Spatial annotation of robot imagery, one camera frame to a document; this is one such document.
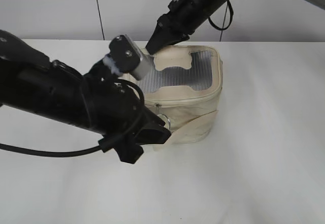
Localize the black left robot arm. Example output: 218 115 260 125
1 30 171 164

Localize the silver zipper pull ring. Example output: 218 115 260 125
155 103 171 131

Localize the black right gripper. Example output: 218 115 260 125
145 0 201 55

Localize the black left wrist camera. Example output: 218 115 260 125
103 35 154 81

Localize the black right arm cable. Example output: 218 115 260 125
208 0 235 30

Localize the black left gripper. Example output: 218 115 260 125
81 59 171 164

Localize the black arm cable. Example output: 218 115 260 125
0 80 145 157
208 0 235 30

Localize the cream zippered bag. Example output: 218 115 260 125
123 45 223 151

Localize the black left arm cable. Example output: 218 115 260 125
0 80 145 157

